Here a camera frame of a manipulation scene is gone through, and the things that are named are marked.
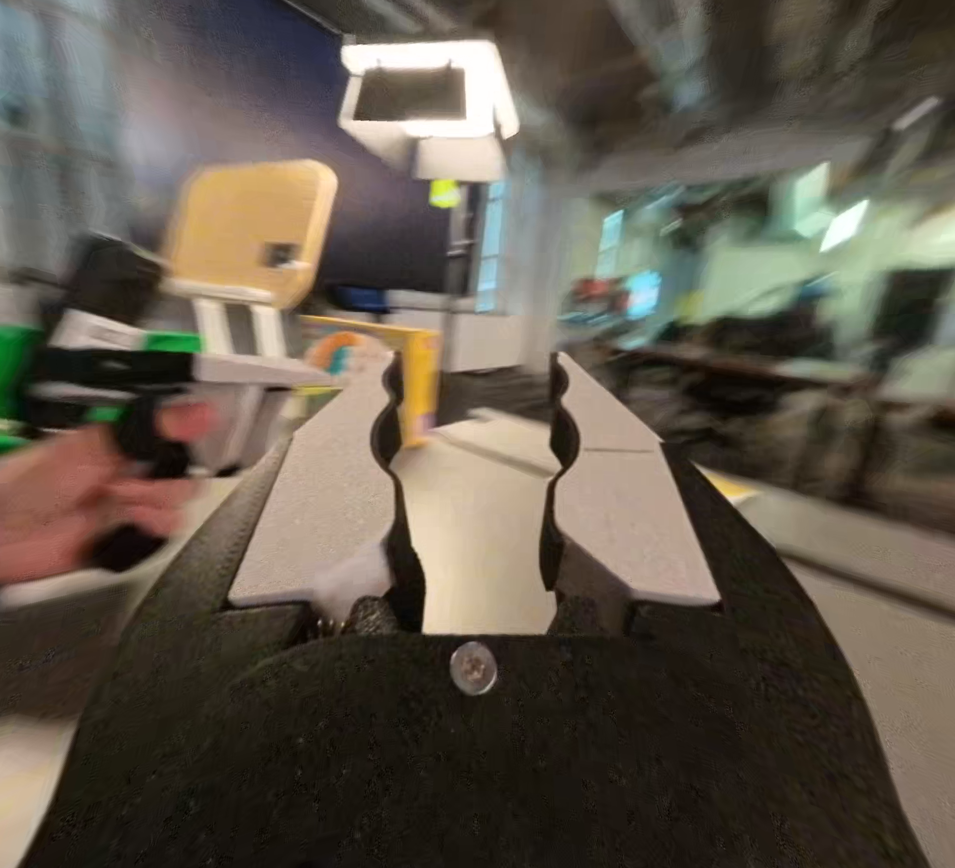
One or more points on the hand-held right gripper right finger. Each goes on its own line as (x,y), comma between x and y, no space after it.
(634,510)

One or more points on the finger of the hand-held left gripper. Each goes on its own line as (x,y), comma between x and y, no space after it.
(254,372)

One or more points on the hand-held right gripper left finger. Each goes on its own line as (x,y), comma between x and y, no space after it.
(321,495)

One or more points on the green plastic bin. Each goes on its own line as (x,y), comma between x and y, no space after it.
(19,375)

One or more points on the yellow toy set box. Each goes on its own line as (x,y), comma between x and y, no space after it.
(421,390)

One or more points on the person's left hand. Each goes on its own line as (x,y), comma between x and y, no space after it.
(60,502)

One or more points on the wooden book stand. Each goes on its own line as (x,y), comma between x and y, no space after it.
(239,226)

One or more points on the black light stand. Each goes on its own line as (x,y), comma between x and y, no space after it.
(459,241)

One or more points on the large dark monitor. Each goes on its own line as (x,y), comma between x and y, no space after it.
(261,99)

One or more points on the studio light panel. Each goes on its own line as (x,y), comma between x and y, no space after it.
(448,137)

